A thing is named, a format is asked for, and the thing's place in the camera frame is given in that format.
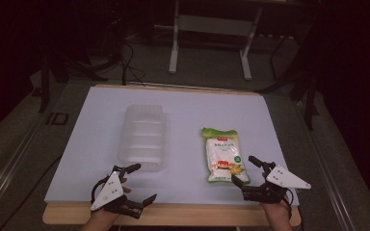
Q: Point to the person's left hand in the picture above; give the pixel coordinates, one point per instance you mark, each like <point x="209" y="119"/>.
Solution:
<point x="108" y="215"/>

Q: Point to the white and green food packet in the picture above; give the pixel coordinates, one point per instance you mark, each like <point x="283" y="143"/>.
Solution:
<point x="224" y="157"/>

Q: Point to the black stand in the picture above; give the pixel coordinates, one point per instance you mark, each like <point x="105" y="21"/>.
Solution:
<point x="309" y="96"/>
<point x="45" y="86"/>

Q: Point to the metal floor rail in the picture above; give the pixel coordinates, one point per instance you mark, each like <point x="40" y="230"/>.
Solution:
<point x="330" y="166"/>
<point x="9" y="166"/>

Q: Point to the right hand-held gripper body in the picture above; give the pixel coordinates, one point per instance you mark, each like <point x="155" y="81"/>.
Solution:
<point x="281" y="179"/>

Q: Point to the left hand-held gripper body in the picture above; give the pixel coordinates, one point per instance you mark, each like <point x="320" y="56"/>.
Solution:
<point x="109" y="191"/>

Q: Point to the clear plastic container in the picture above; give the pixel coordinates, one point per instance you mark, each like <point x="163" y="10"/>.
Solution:
<point x="144" y="138"/>

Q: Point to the white table sheet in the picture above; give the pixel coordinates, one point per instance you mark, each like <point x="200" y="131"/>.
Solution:
<point x="186" y="109"/>

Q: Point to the white metal stand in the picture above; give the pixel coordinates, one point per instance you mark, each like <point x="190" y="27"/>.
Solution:
<point x="212" y="25"/>

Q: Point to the person's right hand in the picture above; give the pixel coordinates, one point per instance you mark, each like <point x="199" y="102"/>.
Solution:
<point x="277" y="210"/>

